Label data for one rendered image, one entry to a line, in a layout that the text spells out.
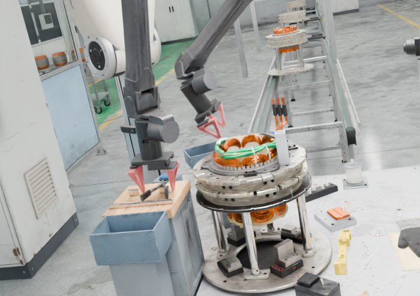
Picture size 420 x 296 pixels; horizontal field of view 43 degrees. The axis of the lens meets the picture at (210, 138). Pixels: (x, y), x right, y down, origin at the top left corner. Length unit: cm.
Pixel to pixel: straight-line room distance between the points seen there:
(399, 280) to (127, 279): 69
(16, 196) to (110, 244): 232
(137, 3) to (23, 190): 257
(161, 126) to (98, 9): 54
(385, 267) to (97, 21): 109
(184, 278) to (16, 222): 226
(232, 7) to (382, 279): 85
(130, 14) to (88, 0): 44
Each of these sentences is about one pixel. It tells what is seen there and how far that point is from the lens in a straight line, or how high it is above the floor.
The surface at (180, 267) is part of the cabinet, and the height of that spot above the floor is 90.
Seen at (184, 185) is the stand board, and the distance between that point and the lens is 150.
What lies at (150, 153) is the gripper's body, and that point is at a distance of 137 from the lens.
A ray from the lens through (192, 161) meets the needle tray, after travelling 174.
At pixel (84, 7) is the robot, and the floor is 158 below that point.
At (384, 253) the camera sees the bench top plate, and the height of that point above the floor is 78.
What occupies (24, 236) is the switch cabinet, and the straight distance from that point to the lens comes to 366.
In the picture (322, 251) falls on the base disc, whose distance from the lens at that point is 160.
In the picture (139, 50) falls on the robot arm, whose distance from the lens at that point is 129.
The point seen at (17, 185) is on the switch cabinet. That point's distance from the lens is 363.
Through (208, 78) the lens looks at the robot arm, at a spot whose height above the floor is 131.
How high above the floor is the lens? 158
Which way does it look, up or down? 16 degrees down
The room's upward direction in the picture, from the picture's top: 11 degrees counter-clockwise
